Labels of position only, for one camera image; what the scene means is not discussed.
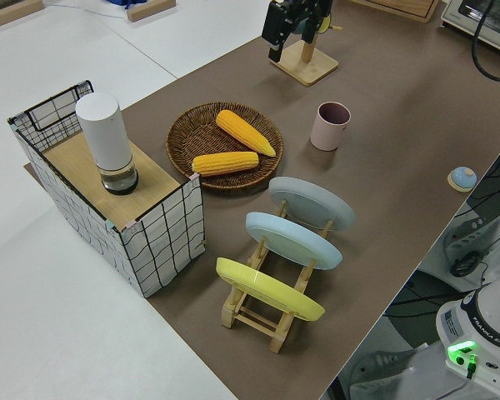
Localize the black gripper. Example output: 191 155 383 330
261 0 334 63

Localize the pink mug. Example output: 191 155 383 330
309 101 352 152

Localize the wooden mug rack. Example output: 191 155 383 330
269 24 343 88

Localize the wooden cabinet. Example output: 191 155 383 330
349 0 442 24

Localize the yellow corn cob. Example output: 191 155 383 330
215 109 278 158
191 151 260 178

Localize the wooden block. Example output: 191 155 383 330
126 0 177 22
0 0 44 29

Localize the brown table mat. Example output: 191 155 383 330
22 0 500 400

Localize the brown wicker basket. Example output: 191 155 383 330
165 102 284 193

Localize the cream toaster oven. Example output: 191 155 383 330
440 0 500 58

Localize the grey plate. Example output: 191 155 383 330
267 176 356 233

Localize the wooden board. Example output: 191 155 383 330
43 132 181 232

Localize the light blue plate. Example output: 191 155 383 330
244 211 343 272

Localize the yellow plate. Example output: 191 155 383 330
215 257 327 323

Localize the grey power strip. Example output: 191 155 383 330
441 212 499 268
344 348 418 391

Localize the wooden plate rack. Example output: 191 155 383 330
220 198 334 354

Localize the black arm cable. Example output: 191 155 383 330
471 0 500 83

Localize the black wire basket white liner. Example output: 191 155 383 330
7 78 205 299

